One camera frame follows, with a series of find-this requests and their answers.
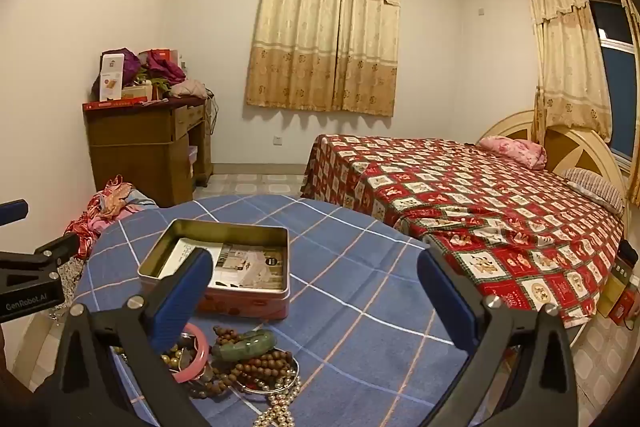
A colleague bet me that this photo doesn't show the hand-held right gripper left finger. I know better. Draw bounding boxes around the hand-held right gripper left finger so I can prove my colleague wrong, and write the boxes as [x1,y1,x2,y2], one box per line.
[25,248,216,427]

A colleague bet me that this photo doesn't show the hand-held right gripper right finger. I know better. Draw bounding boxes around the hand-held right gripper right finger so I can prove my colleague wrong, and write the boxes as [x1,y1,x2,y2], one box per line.
[416,249,583,427]

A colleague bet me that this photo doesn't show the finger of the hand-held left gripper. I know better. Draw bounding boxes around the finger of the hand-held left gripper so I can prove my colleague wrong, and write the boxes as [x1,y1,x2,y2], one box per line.
[0,199,27,226]
[0,233,82,284]

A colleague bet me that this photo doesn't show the small brown bead strand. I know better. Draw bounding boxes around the small brown bead strand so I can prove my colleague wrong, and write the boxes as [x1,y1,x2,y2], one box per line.
[212,326,251,347]

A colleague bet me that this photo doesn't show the pink bangle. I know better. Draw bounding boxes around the pink bangle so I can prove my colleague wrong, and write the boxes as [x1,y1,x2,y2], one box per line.
[169,322,210,384]

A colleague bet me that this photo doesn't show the pink metal tin box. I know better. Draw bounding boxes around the pink metal tin box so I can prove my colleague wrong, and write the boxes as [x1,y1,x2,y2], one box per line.
[137,219,292,322]

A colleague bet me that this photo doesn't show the green jade bangle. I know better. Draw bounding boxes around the green jade bangle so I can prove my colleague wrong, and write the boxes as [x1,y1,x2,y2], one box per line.
[212,329,277,362]

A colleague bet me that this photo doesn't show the large brown wooden bead bracelet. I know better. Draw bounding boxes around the large brown wooden bead bracelet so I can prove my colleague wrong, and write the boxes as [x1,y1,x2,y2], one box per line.
[227,349,297,383]

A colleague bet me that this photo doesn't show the silver bangle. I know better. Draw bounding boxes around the silver bangle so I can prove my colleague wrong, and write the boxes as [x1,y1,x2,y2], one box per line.
[239,357,302,395]

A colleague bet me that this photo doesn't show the gold pearl necklace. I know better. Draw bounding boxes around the gold pearl necklace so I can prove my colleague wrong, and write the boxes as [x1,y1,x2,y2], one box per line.
[252,374,303,427]

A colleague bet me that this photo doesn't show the pile of colourful clothes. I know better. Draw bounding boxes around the pile of colourful clothes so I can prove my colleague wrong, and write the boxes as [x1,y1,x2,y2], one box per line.
[65,174,161,258]

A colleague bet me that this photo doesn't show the blue checked blanket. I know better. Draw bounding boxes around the blue checked blanket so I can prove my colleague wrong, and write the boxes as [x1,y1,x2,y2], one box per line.
[70,194,481,427]

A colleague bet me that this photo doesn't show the red patterned quilt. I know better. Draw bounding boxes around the red patterned quilt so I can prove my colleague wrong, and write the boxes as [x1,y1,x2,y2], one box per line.
[300,133,626,328]

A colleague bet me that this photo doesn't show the brown wooden desk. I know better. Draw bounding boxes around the brown wooden desk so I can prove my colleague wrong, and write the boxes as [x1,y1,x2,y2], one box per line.
[82,92,215,208]

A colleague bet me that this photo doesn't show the flat red box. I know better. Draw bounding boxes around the flat red box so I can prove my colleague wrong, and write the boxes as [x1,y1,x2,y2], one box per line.
[82,99,151,110]

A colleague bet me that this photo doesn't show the pink floral pillow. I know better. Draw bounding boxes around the pink floral pillow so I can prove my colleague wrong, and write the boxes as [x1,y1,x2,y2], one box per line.
[479,135,548,170]

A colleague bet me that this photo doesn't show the upright white box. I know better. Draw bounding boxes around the upright white box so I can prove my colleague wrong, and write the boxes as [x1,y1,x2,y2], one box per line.
[99,53,125,102]

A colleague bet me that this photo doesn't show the yellow cardboard box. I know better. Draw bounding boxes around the yellow cardboard box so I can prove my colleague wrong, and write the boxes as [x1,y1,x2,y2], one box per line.
[597,254,634,319]

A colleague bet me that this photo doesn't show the striped pillow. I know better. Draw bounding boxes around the striped pillow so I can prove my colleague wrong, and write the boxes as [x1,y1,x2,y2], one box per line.
[562,167,626,215]

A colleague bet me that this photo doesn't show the purple cloth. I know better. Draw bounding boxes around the purple cloth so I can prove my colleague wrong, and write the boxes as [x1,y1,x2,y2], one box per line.
[102,48,142,84]

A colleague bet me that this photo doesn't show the red cardboard box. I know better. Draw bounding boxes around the red cardboard box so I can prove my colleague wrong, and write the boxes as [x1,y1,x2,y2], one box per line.
[612,284,640,328]

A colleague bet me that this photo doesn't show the cream wooden headboard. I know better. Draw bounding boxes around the cream wooden headboard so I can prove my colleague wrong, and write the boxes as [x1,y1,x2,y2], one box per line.
[475,109,631,218]

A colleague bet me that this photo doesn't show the pink garment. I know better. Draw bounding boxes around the pink garment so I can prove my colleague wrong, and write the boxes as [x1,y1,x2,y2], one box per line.
[167,79,208,99]

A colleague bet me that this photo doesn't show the magenta cloth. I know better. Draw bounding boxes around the magenta cloth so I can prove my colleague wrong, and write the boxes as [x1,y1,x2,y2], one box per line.
[142,55,187,84]

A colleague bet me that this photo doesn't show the narrow beige patterned curtain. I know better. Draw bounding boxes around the narrow beige patterned curtain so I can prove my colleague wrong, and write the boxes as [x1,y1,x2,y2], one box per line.
[524,0,613,142]

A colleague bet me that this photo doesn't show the window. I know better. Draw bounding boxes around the window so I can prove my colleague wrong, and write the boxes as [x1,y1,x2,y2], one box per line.
[585,0,640,162]

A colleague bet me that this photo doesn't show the wide beige patterned curtain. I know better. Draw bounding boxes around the wide beige patterned curtain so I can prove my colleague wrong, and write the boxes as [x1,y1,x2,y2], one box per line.
[244,0,402,118]

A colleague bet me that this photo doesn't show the black cable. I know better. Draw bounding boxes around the black cable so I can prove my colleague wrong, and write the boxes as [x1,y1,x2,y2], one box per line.
[207,91,221,135]

